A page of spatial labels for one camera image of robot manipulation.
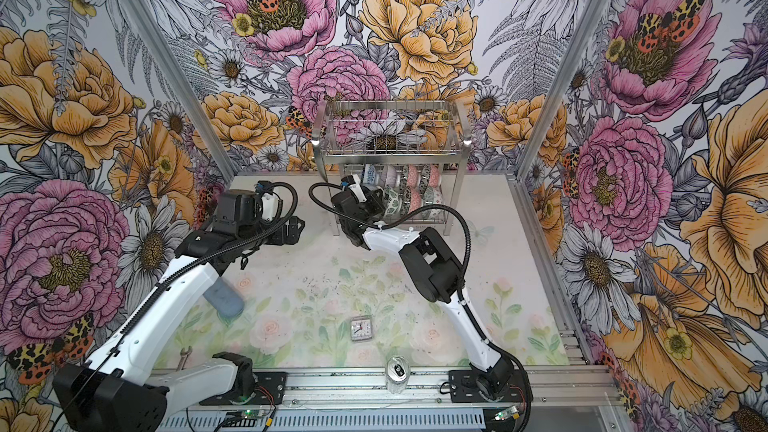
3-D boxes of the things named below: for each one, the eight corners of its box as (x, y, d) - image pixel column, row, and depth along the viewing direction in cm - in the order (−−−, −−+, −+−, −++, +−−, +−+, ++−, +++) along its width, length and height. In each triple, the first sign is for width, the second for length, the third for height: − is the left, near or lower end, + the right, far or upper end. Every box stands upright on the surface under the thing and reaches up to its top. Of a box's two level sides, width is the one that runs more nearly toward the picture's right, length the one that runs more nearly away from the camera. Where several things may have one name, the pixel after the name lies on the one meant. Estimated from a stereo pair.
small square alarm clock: (350, 340, 84) (349, 337, 82) (352, 318, 87) (351, 315, 85) (371, 340, 84) (370, 337, 82) (372, 318, 87) (371, 315, 85)
